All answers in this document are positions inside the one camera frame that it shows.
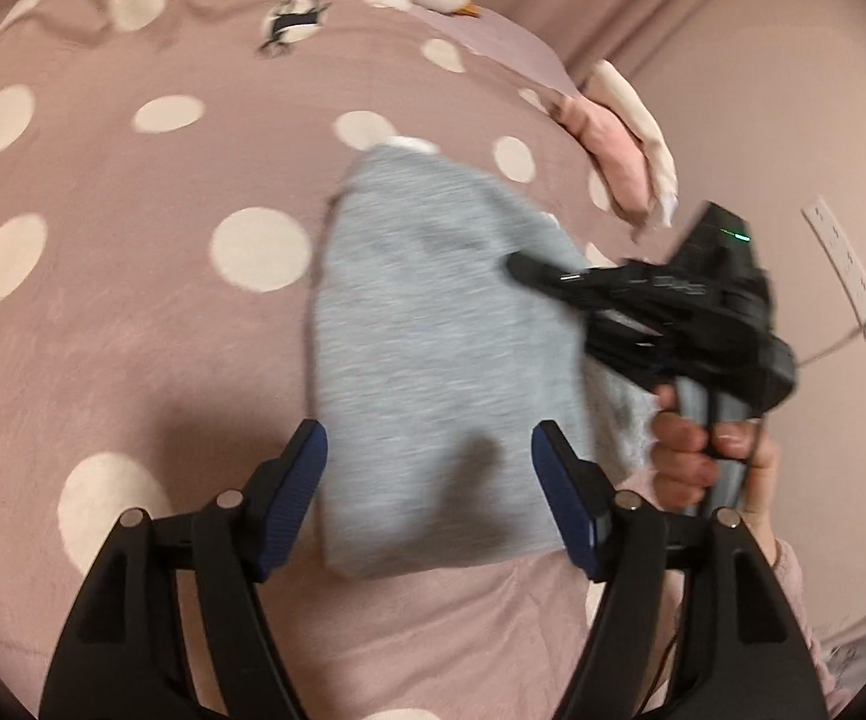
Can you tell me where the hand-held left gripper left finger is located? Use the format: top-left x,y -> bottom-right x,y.
38,418 -> 329,720

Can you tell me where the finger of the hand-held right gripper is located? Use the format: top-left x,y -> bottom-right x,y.
504,251 -> 674,295
553,289 -> 666,385

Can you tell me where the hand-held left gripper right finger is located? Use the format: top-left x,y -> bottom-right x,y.
530,420 -> 831,720

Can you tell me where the grey printed sweatshirt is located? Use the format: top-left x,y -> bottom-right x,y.
305,136 -> 663,578

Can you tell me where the person's right forearm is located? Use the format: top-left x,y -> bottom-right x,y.
748,532 -> 854,713

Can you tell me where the person's right hand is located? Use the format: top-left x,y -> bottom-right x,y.
649,382 -> 780,539

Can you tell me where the pink folded garment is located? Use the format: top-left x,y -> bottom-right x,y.
556,94 -> 655,215

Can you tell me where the white folded garment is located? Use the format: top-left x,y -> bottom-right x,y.
586,60 -> 680,230

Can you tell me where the pink polka dot blanket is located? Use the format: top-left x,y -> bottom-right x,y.
0,0 -> 693,720

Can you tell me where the white charging cable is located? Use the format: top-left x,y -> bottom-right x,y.
796,324 -> 866,370

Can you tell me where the white wall socket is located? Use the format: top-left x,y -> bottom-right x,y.
800,195 -> 866,342

